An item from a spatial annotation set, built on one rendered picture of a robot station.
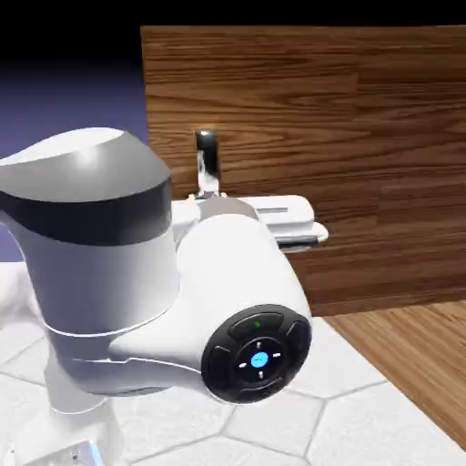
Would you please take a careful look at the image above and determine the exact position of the shiny metal door handle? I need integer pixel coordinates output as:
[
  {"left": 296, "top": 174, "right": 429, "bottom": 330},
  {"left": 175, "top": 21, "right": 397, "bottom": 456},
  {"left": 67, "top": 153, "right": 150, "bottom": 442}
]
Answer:
[{"left": 194, "top": 129, "right": 223, "bottom": 200}]

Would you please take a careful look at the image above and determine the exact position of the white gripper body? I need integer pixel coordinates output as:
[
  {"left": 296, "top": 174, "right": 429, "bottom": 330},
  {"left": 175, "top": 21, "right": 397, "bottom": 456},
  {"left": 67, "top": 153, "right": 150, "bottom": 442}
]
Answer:
[{"left": 170, "top": 194, "right": 331, "bottom": 253}]

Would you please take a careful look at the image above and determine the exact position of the wooden cabinet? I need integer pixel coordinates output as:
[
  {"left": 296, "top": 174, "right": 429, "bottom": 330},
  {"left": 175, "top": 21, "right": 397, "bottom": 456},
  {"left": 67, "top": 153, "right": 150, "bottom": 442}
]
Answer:
[{"left": 140, "top": 25, "right": 466, "bottom": 453}]

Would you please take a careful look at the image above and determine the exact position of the wooden cabinet door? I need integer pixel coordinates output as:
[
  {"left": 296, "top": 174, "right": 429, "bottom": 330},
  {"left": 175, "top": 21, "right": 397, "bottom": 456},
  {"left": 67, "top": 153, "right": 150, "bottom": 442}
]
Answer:
[{"left": 140, "top": 25, "right": 466, "bottom": 319}]

